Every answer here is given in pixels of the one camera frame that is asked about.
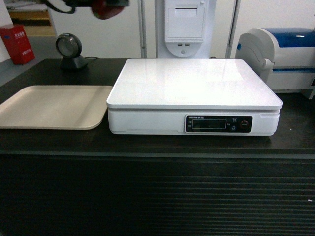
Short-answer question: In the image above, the beige plastic tray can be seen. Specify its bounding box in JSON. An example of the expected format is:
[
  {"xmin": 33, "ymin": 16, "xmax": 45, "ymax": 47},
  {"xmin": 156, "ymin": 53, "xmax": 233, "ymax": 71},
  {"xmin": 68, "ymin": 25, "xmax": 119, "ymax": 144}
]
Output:
[{"xmin": 0, "ymin": 86, "xmax": 112, "ymax": 130}]

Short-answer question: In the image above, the white digital checkout scale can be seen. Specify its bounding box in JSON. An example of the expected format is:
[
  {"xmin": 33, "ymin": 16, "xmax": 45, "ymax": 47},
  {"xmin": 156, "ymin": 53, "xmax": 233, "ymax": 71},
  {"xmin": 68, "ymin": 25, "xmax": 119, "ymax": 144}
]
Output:
[{"xmin": 107, "ymin": 59, "xmax": 283, "ymax": 136}]

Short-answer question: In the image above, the dark red mango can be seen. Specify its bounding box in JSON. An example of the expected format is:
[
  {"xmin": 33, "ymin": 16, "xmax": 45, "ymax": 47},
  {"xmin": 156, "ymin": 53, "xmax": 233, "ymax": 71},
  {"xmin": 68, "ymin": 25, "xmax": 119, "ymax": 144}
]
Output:
[{"xmin": 91, "ymin": 0, "xmax": 124, "ymax": 20}]

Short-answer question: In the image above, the red fire extinguisher box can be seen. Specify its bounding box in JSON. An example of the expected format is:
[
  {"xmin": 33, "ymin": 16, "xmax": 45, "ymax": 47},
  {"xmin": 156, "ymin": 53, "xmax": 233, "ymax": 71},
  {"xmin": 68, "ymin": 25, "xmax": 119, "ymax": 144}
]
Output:
[{"xmin": 0, "ymin": 25, "xmax": 35, "ymax": 65}]

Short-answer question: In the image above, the black slatted checkout counter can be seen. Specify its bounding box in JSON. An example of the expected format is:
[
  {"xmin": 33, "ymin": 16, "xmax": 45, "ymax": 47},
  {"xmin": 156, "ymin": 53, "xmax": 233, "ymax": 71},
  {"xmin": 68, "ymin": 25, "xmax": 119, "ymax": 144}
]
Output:
[{"xmin": 0, "ymin": 59, "xmax": 315, "ymax": 236}]

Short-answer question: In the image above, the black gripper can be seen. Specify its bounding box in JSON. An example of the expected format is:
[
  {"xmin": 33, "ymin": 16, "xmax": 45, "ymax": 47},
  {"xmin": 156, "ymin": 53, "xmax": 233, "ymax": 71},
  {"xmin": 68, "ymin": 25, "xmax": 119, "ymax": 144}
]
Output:
[{"xmin": 41, "ymin": 0, "xmax": 129, "ymax": 14}]

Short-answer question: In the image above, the white blue label printer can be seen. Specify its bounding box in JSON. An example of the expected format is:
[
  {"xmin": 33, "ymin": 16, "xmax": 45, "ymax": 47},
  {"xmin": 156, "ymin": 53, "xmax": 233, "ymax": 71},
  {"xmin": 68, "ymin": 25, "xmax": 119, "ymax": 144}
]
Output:
[{"xmin": 235, "ymin": 28, "xmax": 315, "ymax": 99}]

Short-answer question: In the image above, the black barcode scanner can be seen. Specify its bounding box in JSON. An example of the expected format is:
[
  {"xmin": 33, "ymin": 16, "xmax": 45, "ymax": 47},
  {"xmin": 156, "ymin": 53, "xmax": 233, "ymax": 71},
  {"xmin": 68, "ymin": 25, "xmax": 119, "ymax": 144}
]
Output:
[{"xmin": 55, "ymin": 33, "xmax": 88, "ymax": 70}]

